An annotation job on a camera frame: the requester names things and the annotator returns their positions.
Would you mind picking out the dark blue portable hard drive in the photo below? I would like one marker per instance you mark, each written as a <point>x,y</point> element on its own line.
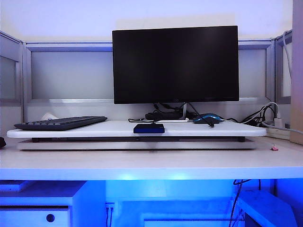
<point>148,129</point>

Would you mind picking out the black power adapter brick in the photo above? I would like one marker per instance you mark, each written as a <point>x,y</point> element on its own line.
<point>163,115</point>

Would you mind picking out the silver monitor stand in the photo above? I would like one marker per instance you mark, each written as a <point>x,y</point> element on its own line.
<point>184,111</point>

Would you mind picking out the blue and black mouse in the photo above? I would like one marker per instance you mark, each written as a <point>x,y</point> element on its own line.
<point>206,118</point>

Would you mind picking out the black computer monitor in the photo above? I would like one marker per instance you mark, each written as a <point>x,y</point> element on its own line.
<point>175,63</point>

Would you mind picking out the white riser platform board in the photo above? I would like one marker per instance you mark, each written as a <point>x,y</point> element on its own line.
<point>94,133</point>

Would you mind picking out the grey framed back partition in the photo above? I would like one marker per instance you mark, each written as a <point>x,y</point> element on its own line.
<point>71,73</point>

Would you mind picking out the black computer keyboard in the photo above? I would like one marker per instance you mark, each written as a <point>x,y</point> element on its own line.
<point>61,123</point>

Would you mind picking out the white tissue pack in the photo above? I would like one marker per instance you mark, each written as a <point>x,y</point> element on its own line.
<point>48,116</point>

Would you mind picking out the white power strip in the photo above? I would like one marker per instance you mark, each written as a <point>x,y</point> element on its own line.
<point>277,130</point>

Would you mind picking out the white plug charger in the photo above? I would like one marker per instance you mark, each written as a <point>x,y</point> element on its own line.
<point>278,120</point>

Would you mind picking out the grey framed side partition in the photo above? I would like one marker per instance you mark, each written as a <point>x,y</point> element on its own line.
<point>284,99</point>
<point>9,71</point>

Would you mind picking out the white slanted box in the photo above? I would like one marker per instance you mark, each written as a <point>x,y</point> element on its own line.
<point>265,205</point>

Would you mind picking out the white drawer cabinet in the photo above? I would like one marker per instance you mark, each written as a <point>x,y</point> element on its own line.
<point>35,203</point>

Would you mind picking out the black rounded object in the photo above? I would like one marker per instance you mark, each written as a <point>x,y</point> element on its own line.
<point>2,143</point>

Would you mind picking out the light wooden post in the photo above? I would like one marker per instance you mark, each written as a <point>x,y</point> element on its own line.
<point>297,71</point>

